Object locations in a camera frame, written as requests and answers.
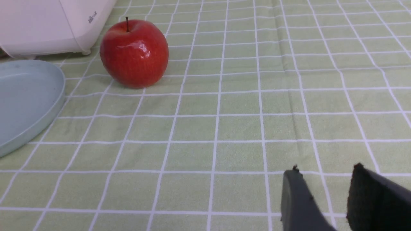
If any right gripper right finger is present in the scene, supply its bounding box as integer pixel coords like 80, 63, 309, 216
346, 163, 411, 231

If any light blue round plate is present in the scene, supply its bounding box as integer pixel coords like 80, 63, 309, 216
0, 60, 66, 157

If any white two-slot toaster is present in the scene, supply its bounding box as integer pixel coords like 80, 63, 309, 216
0, 0, 117, 58

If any red apple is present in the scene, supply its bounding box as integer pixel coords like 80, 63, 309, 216
99, 17, 169, 88

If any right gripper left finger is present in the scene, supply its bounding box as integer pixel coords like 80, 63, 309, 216
281, 165, 335, 231

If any green checkered tablecloth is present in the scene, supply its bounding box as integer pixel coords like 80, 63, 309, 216
1, 0, 411, 231

